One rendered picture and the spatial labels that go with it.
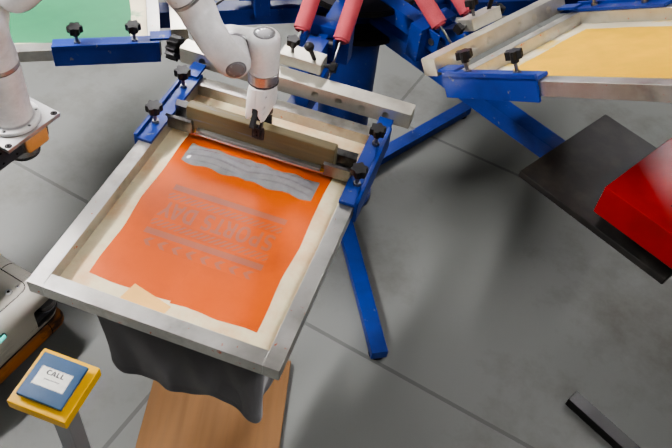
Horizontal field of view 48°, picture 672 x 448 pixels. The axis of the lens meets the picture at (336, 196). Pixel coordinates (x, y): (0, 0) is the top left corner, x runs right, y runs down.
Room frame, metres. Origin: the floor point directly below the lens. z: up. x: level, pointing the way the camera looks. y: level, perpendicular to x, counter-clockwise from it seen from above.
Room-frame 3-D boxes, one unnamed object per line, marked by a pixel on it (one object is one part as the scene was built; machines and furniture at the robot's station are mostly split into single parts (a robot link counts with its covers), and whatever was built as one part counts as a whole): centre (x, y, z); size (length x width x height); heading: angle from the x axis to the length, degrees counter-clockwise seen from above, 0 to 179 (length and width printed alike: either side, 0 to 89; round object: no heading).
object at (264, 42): (1.43, 0.25, 1.29); 0.15 x 0.10 x 0.11; 108
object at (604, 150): (1.80, -0.47, 0.91); 1.34 x 0.41 x 0.08; 47
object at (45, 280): (1.23, 0.26, 0.97); 0.79 x 0.58 x 0.04; 167
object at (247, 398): (0.95, 0.33, 0.74); 0.45 x 0.03 x 0.43; 77
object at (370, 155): (1.40, -0.07, 0.98); 0.30 x 0.05 x 0.07; 167
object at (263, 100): (1.43, 0.21, 1.16); 0.10 x 0.08 x 0.11; 167
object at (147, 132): (1.53, 0.47, 0.98); 0.30 x 0.05 x 0.07; 167
